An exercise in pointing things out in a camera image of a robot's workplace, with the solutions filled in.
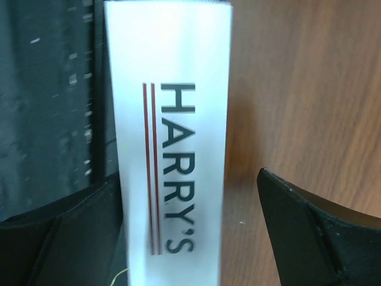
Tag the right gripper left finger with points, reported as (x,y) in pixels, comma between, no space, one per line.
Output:
(68,242)

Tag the white Harry's box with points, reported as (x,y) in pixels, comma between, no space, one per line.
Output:
(169,64)

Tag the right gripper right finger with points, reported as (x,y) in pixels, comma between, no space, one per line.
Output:
(316,241)

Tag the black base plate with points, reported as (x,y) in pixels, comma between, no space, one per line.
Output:
(54,101)

